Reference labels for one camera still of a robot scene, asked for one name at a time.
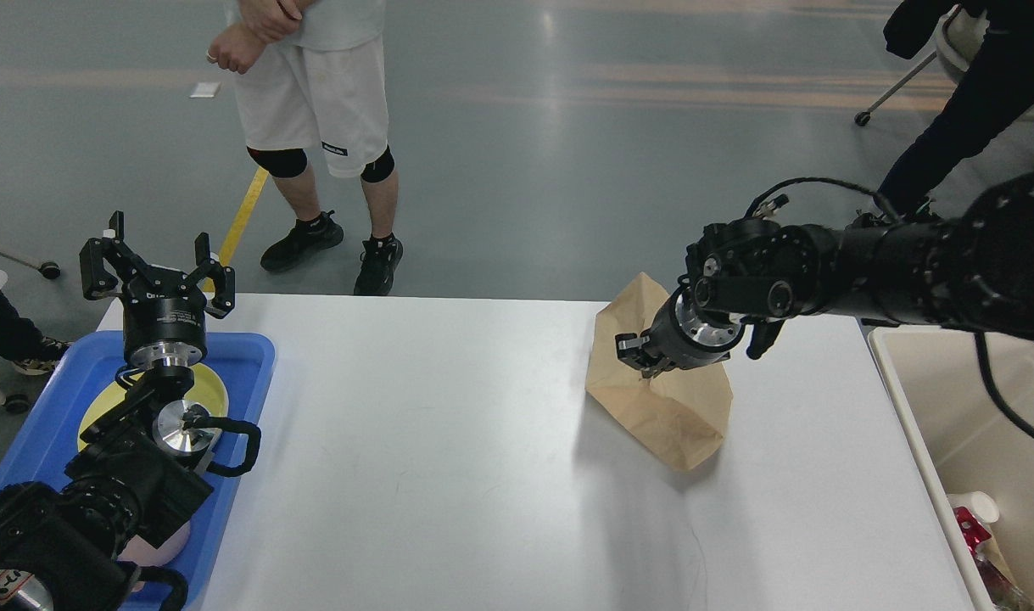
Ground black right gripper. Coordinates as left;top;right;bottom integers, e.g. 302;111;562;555
615;289;744;379

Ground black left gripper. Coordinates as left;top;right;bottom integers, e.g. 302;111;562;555
79;211;235;370

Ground brown paper bag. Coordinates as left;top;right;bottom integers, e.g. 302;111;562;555
584;273;733;473

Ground white paper cup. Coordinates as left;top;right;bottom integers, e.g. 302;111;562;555
946;491;1001;524

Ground crushed red can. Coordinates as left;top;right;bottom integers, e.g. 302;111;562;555
953;506;992;554

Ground aluminium foil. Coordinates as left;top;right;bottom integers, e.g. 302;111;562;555
973;552;1034;610

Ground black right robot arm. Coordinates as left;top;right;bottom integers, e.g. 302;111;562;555
614;171;1034;440

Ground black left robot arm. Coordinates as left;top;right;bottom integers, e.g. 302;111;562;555
0;211;261;610

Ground white chair leg with caster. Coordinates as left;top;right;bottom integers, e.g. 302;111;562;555
0;246;62;281

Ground seated person dark trousers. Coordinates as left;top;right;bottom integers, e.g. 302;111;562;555
0;291;72;376

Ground blue plastic tray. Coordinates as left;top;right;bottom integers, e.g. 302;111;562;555
0;330;275;610

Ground person in black shorts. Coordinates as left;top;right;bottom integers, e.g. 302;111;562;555
206;1;404;295

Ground beige plastic bin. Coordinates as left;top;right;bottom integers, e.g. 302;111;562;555
866;326;1034;610

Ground white office chair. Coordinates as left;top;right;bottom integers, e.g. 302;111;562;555
853;1;989;127

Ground person in dark trousers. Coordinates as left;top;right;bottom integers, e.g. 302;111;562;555
878;1;1034;221

